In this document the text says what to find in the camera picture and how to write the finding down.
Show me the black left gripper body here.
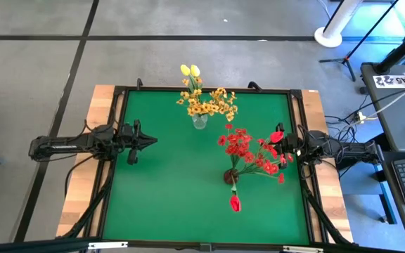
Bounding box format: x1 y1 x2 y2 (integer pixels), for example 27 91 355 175
117 122 136 152

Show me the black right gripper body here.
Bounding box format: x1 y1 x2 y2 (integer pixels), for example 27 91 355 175
283 132 301 158

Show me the red blossom flower bunch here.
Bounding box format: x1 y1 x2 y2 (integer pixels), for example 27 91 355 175
217 122 256 169
237 138 295 186

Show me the red glass vase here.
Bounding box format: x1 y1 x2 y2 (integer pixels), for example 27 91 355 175
222 167 240 186

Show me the yellow blossom flower bunch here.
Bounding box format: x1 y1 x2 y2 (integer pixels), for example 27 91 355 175
202 86 239 123
176 88 211 117

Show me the yellow tulip with green leaf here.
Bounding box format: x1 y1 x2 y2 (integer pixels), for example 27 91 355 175
179 63 198 93
189 64 203 93

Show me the clear glass vase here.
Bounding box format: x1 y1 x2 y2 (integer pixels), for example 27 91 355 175
191 112 210 131

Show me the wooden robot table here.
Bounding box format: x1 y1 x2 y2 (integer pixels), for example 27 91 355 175
55 84 354 245

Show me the green table mat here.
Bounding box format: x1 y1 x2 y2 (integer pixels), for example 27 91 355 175
102 89 311 246

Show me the blue table leg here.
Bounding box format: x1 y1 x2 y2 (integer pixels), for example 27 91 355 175
373 162 399 226

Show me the white label with digits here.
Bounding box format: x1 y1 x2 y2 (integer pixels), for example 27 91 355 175
372 73 405 89

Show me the dark grey desk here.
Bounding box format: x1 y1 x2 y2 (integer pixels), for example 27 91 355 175
380 150 405 240

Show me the thick black pole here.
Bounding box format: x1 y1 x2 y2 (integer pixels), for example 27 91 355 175
373 19 405 75

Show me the silver metal bracket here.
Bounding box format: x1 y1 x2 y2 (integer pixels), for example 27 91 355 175
282 245 325 253
87 240 129 250

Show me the black camera tripod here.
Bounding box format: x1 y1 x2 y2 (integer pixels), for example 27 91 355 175
318 0 400 82

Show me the black overhead frame beam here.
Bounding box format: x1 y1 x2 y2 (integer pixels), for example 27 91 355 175
0 238 405 253

